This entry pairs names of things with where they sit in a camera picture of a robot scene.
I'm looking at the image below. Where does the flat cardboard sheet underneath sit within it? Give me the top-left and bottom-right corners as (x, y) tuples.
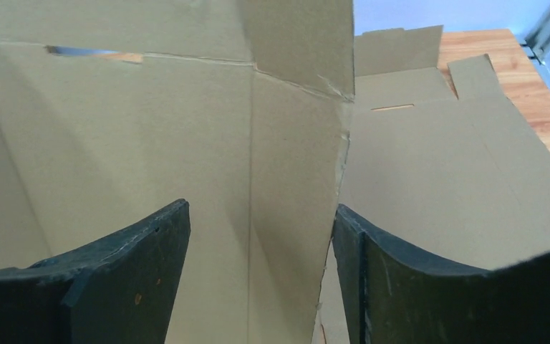
(314, 26), (550, 343)

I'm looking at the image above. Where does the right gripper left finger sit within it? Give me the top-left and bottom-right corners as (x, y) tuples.
(0, 199), (190, 343)

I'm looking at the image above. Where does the cardboard box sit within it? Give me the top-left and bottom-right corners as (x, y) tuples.
(0, 1), (354, 343)

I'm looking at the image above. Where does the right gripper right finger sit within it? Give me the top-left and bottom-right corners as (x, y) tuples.
(332, 205), (550, 343)

